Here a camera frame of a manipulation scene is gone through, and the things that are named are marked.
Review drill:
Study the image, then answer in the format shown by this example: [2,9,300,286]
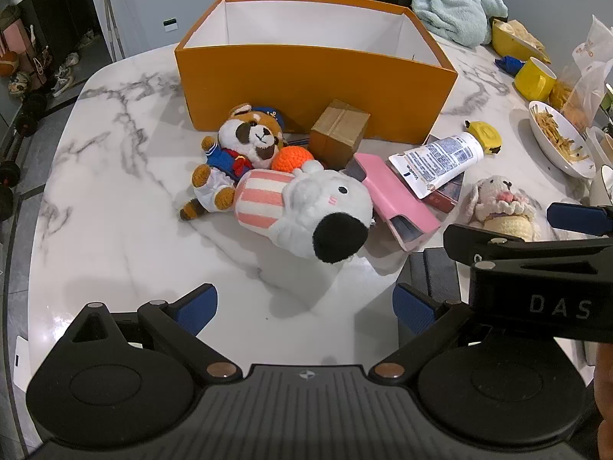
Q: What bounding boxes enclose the yellow tape measure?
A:
[464,121,503,156]

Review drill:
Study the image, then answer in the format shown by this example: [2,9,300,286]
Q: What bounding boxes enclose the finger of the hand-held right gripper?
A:
[547,202,613,238]
[443,224,613,269]

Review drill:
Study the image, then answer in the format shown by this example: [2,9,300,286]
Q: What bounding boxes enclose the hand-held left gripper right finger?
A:
[366,284,559,384]

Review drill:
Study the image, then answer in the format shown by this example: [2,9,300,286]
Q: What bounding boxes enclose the grey floor mop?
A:
[100,0,126,62]

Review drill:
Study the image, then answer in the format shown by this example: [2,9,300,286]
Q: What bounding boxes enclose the light blue fleece blanket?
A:
[410,0,508,49]

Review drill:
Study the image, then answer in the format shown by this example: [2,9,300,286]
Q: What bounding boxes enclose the black shoe cabinet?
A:
[19,0,103,53]

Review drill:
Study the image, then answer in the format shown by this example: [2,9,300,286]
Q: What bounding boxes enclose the crumpled paper wrapper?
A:
[493,16,547,53]

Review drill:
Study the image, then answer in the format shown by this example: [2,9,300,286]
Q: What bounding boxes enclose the orange cardboard box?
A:
[174,0,459,145]

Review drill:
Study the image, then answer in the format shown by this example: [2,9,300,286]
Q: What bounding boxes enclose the yellow mug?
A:
[515,56,557,101]

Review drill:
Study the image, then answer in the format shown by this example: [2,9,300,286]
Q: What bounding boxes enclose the yellow bowl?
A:
[492,18,551,63]

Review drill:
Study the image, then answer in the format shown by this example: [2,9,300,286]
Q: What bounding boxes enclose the person's right forearm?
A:
[594,345,613,460]

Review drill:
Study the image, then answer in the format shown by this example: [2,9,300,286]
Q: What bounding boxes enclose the pink bag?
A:
[0,19,36,54]

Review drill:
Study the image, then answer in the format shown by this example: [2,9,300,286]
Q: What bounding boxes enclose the dark red case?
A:
[421,170,465,214]

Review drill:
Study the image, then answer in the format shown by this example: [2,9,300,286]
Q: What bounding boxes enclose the clear plastic snack bag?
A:
[548,60,611,132]

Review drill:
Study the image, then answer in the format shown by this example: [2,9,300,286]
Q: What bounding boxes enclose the grey case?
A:
[397,248,461,346]

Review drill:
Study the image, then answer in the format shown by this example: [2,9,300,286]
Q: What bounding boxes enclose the orange crochet fruit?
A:
[271,146,317,173]

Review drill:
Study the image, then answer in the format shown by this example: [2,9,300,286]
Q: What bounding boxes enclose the pile of fries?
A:
[531,105,592,164]

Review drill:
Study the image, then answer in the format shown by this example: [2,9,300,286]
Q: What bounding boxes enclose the blue snack packet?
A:
[495,55,525,76]

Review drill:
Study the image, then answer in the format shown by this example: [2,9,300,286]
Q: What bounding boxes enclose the white cream tube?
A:
[388,133,486,199]

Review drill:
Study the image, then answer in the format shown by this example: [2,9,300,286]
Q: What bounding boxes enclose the raccoon plush toy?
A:
[179,103,288,222]

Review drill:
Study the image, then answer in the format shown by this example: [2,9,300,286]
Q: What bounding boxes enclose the small brown cardboard box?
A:
[309,99,372,171]

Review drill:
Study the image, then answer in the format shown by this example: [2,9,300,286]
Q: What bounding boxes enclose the white bowl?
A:
[528,100,597,180]

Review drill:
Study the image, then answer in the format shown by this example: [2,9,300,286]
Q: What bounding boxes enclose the crochet bunny toy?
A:
[467,175,539,243]

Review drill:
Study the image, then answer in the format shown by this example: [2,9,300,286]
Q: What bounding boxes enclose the black dumbbell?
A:
[0,160,22,221]
[21,91,49,122]

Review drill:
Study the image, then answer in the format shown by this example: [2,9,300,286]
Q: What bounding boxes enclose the white dog plush toy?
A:
[233,159,375,264]

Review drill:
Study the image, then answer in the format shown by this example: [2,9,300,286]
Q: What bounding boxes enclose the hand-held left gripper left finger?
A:
[57,284,243,384]

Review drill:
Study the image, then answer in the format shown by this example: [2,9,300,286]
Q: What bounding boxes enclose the soccer ball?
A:
[7,72,30,97]

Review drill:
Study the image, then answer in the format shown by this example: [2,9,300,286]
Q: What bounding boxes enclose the pink case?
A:
[354,152,441,253]

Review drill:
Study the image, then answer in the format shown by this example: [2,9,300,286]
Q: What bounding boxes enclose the clear glass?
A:
[587,126,613,168]

